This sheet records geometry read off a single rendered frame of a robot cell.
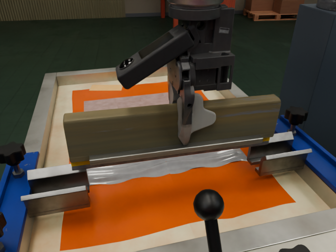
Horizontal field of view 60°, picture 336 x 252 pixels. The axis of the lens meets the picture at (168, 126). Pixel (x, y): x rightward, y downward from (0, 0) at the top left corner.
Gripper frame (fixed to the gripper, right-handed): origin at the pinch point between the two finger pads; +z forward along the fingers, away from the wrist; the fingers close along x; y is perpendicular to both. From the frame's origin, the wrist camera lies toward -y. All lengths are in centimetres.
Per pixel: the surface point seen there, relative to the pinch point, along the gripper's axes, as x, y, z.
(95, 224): -4.9, -15.4, 12.9
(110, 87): 52, -9, 13
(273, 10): 583, 392, 97
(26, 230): -5.6, -25.6, 10.5
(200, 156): 8.0, 7.7, 12.5
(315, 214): -14.5, 18.8, 9.5
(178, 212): -5.7, -1.3, 12.9
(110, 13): 669, 30, 102
